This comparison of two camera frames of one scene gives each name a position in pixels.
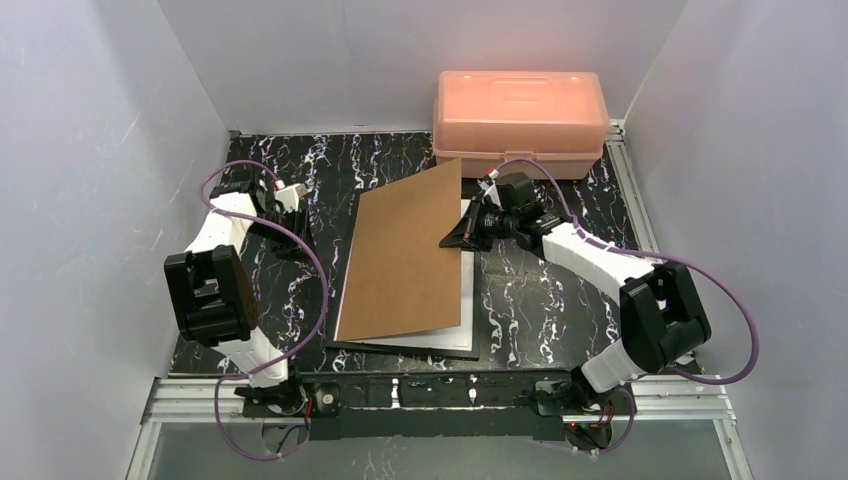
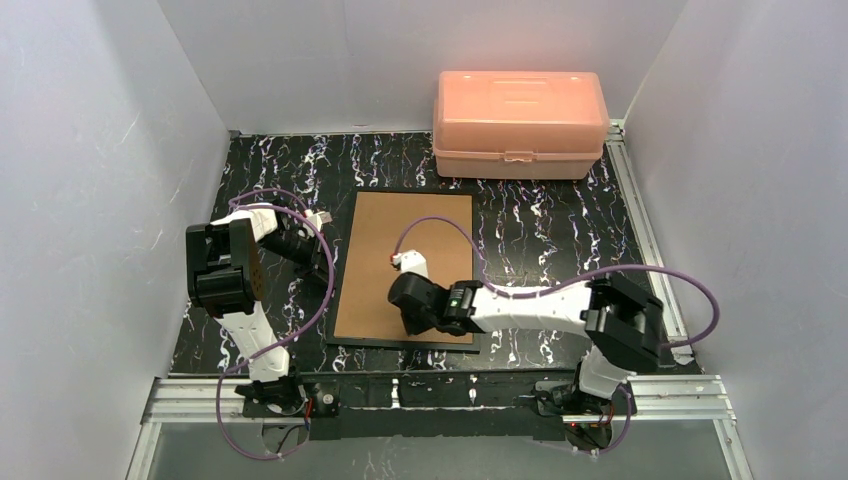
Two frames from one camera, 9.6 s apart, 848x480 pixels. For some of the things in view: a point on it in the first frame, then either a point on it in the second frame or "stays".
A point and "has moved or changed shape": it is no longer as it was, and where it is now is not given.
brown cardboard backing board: x=399 y=277 has moved or changed shape
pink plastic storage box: x=557 y=119 stays
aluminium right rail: x=632 y=193 stays
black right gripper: x=477 y=221 -> x=411 y=318
